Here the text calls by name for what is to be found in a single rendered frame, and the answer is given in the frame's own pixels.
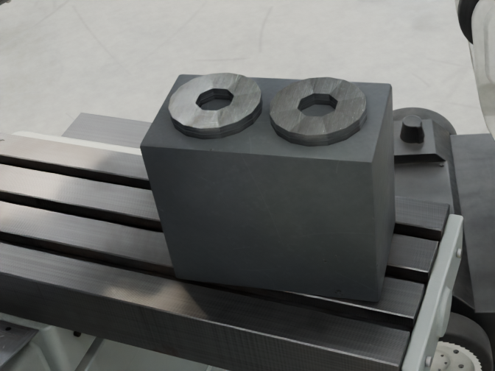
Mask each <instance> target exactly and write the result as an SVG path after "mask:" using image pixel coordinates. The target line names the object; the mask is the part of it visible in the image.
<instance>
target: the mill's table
mask: <svg viewBox="0 0 495 371"><path fill-rule="evenodd" d="M395 208H396V223H395V227H394V231H393V237H392V241H391V245H390V252H389V256H388V260H387V266H386V270H385V277H384V281H383V285H382V292H381V296H380V299H379V301H378V302H370V301H364V300H352V299H345V298H339V297H327V296H320V295H313V294H301V293H295V292H288V291H277V290H270V289H258V288H252V287H245V286H233V285H227V284H220V283H209V282H202V281H196V280H184V279H178V278H176V276H175V271H174V268H173V265H172V261H171V258H170V254H169V250H168V247H167V244H166V239H165V236H164V232H163V229H162V226H161V221H160V218H159V215H158V210H157V208H156V204H155V200H154V197H153V194H152V189H151V186H150V182H149V178H148V176H147V171H146V168H145V165H144V160H143V157H142V155H136V154H131V153H126V152H117V151H113V150H108V149H99V148H94V147H89V146H80V145H76V144H67V143H62V142H57V141H49V140H43V139H39V138H30V137H25V136H20V135H12V134H6V133H2V132H0V312H1V313H4V314H9V315H13V316H16V317H21V318H24V319H30V320H33V321H36V322H42V323H44V324H47V325H53V326H56V327H59V328H65V329H68V330H71V331H76V332H80V333H85V334H88V335H91V336H96V337H99V338H103V339H108V340H111V341H115V342H120V343H123V344H126V345H132V346H134V347H140V348H143V349H146V350H151V351H155V352H158V353H163V354H167V355H170V356H175V357H178V358H183V359H186V360H190V361H195V362H198V363H201V364H207V365H210V366H213V367H219V368H222V369H224V370H230V371H430V368H431V366H432V361H433V358H434V355H435V351H436V347H437V345H438V340H439V338H440V337H443V335H444V334H445V332H446V328H447V325H448V321H449V315H450V311H451V305H452V289H453V286H454V282H455V279H456V276H457V271H458V269H459V265H460V261H461V258H462V253H463V249H462V244H463V217H462V216H459V215H454V214H450V215H449V205H448V204H443V203H439V202H430V201H425V200H420V199H411V198H406V197H398V196H395Z"/></svg>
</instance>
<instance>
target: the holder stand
mask: <svg viewBox="0 0 495 371"><path fill-rule="evenodd" d="M140 150H141V154H142V157H143V160H144V165H145V168H146V171H147V176H148V178H149V182H150V186H151V189H152V194H153V197H154V200H155V204H156V208H157V210H158V215H159V218H160V221H161V226H162V229H163V232H164V236H165V239H166V244H167V247H168V250H169V254H170V258H171V261H172V265H173V268H174V271H175V276H176V278H178V279H184V280H196V281H202V282H209V283H220V284H227V285H233V286H245V287H252V288H258V289H270V290H277V291H283V292H295V293H301V294H313V295H320V296H327V297H339V298H345V299H352V300H364V301H370V302H378V301H379V299H380V296H381V292H382V285H383V281H384V277H385V270H386V266H387V260H388V256H389V252H390V245H391V241H392V237H393V231H394V227H395V223H396V208H395V177H394V147H393V88H392V86H391V84H390V83H379V82H348V81H346V80H344V79H338V78H333V77H314V78H308V79H282V78H264V77H246V76H244V75H241V74H233V73H228V72H227V73H216V74H207V75H199V74H180V75H178V78H177V79H176V80H175V83H174V85H173V86H172V88H171V90H170V92H169V93H168V95H167V97H166V99H165V100H164V103H163V104H162V106H161V108H160V110H159V111H158V113H157V115H156V117H155V118H154V120H153V122H152V124H151V125H150V128H149V129H148V131H147V133H146V135H145V136H144V138H143V140H142V142H141V144H140Z"/></svg>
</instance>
